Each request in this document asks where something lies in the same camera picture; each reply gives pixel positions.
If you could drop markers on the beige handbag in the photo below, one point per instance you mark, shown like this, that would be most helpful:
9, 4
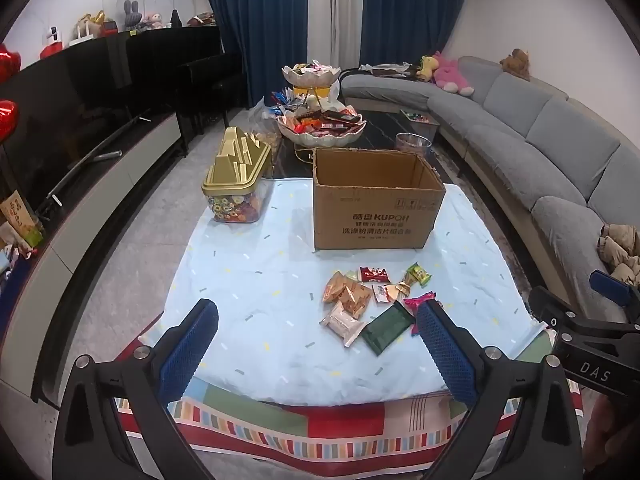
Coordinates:
82, 30

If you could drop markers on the red white snack packet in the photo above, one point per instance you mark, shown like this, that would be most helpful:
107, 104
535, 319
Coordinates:
375, 274

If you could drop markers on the green yellow candy packet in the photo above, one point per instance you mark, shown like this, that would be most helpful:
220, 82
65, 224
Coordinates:
417, 275

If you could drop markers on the white red toy figure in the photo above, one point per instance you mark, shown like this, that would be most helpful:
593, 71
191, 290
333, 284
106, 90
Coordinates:
52, 42

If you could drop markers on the black metronome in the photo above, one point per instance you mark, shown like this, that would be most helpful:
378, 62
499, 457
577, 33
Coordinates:
176, 19

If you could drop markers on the red heart balloon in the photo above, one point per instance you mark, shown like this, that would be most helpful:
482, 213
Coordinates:
6, 120
7, 62

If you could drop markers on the yellow plush toy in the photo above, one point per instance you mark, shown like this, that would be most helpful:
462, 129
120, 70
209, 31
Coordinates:
427, 65

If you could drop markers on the gold wrapped candy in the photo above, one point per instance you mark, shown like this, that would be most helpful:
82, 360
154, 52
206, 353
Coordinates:
402, 289

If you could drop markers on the pink plush toy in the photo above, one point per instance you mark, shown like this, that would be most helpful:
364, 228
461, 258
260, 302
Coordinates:
450, 72

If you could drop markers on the light blue patterned cloth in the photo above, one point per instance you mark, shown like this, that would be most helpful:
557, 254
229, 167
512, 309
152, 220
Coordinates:
260, 280

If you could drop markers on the gold foil balloon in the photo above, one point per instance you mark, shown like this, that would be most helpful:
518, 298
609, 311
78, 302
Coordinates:
106, 22

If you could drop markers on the pile of assorted wrapped snacks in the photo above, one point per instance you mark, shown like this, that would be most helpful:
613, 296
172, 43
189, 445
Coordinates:
310, 66
320, 120

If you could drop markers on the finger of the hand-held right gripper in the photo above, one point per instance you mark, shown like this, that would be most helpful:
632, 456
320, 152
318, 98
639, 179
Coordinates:
547, 307
611, 287

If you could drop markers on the clear jar of nuts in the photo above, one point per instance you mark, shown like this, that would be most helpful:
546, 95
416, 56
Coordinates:
415, 142

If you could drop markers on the white sheer curtain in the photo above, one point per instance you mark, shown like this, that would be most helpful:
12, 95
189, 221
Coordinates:
335, 10

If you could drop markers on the grey black television cabinet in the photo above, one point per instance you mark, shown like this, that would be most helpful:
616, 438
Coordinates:
100, 200

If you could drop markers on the small white red packet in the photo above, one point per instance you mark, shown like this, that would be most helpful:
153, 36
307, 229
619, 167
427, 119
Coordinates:
382, 294

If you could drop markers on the brown white cloth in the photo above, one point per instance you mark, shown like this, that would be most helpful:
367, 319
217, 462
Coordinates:
385, 69

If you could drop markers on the beige snack packet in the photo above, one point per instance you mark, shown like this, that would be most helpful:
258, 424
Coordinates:
342, 324

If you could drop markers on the blue curtain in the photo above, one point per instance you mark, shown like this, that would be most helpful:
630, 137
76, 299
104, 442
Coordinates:
410, 10
260, 20

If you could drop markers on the dark green snack packet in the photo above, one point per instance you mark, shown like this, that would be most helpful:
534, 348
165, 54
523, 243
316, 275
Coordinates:
387, 327

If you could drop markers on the brown cardboard box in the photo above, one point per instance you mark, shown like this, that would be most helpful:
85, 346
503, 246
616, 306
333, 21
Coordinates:
375, 220

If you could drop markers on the grey storage box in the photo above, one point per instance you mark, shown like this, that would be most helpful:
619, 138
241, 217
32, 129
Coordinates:
425, 127

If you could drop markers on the black piano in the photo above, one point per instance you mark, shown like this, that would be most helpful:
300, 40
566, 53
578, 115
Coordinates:
175, 70

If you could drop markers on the pink snack packet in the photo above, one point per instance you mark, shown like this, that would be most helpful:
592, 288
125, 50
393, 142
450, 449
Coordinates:
412, 302

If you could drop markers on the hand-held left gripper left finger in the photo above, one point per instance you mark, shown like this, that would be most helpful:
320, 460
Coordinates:
187, 350

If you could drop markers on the grey sofa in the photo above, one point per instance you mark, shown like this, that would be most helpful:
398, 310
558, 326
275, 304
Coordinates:
525, 125

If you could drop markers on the bunch of colourful sachets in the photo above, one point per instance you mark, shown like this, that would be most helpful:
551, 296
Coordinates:
282, 100

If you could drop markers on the pink doll plush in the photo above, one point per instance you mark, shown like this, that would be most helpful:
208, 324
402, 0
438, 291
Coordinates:
154, 20

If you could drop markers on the clear bag of nuts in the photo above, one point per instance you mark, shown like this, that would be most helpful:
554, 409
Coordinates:
262, 136

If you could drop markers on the gold lid candy container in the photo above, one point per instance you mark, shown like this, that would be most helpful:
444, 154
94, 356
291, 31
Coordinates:
235, 170

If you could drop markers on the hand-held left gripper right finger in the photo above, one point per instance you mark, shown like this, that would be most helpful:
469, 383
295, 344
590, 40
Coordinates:
445, 355

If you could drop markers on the beige jacket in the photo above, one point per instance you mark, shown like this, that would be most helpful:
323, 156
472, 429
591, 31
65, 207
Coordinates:
620, 250

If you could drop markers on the white two-tier snack stand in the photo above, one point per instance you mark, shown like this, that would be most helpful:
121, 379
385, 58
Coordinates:
320, 137

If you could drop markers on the white yellow plastic bag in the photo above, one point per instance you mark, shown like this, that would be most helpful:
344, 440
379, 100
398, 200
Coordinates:
325, 91

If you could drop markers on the yellow green gift box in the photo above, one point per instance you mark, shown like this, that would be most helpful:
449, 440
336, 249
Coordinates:
20, 217

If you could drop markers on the brown plush bear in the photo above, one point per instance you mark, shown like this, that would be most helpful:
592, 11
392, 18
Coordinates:
515, 62

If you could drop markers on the grey rabbit plush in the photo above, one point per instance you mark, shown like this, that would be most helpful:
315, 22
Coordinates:
132, 17

